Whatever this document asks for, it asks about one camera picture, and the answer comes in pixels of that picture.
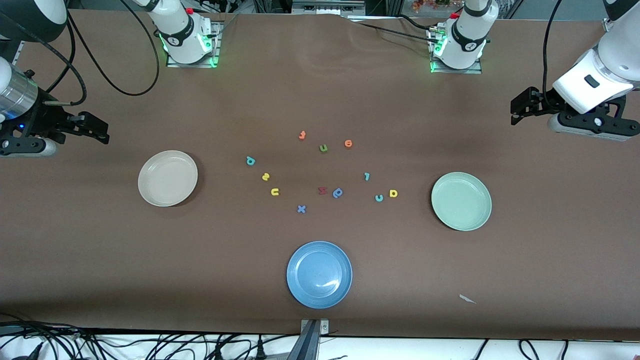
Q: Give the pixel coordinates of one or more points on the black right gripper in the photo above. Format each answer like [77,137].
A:
[44,120]

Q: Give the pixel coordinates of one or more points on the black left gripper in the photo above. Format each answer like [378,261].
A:
[541,101]

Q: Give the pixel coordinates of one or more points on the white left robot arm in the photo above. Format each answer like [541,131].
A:
[615,60]

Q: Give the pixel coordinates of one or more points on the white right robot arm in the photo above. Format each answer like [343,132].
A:
[180,30]

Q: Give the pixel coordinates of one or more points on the beige brown plate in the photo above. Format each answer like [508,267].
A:
[167,178]

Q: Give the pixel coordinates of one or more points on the light green plate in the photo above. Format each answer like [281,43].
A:
[461,201]

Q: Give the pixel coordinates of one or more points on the orange dried plant decoration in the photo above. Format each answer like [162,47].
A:
[430,4]

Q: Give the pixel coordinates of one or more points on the white paper scrap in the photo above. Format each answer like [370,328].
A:
[466,298]

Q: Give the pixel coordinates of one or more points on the blue letter p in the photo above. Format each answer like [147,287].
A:
[338,193]

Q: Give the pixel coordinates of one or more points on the grey metal equipment box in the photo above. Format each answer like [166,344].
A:
[327,6]

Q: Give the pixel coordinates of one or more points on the blue plate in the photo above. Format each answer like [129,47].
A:
[319,274]

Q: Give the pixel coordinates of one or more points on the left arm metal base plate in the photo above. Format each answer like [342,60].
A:
[450,71]

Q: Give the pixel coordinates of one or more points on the aluminium frame rail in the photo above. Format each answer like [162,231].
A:
[607,25]
[17,52]

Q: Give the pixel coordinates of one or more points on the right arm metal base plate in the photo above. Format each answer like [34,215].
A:
[216,42]

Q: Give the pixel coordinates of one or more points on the grey metal bracket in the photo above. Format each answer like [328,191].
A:
[324,327]

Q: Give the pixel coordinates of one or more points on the black camera stand pole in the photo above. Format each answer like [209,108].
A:
[306,345]

